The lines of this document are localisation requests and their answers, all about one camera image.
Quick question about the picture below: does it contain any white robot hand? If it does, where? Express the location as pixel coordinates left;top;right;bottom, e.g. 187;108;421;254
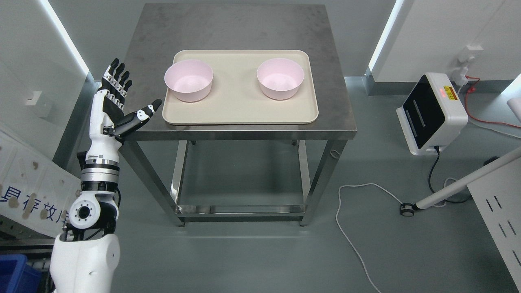
89;58;162;157

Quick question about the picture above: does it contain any pink bowl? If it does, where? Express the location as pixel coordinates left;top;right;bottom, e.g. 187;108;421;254
164;59;214;103
256;58;305;101

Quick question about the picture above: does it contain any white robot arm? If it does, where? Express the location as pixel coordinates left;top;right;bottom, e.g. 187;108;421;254
50;58;162;293

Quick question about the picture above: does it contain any stainless steel table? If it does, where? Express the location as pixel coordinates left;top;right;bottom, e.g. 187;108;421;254
120;3;357;227

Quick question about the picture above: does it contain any beige plastic tray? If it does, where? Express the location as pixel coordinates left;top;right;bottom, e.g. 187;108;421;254
162;50;319;125

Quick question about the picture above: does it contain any white sign board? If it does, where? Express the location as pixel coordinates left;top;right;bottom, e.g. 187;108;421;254
0;128;80;238

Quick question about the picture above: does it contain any blue bin lower left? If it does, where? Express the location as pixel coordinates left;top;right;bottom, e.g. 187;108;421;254
0;254;42;293

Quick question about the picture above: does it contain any white stand leg with caster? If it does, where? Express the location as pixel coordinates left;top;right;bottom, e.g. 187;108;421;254
400;147;521;217

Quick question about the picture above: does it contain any white black charging dock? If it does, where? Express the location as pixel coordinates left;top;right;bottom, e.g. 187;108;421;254
396;72;468;156

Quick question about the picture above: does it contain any white perforated cabinet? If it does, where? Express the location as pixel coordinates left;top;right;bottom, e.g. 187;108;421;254
468;158;521;289

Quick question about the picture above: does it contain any black power cable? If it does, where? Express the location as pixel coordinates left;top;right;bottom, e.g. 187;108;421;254
427;146;473;204

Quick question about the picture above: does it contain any white wall socket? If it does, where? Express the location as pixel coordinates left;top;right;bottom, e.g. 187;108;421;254
451;44;484;87

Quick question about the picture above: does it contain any white floor cable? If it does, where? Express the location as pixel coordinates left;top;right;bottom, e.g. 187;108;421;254
335;177;458;293

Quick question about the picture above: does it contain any red cable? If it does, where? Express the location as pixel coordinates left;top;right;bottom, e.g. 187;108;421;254
464;76;521;130

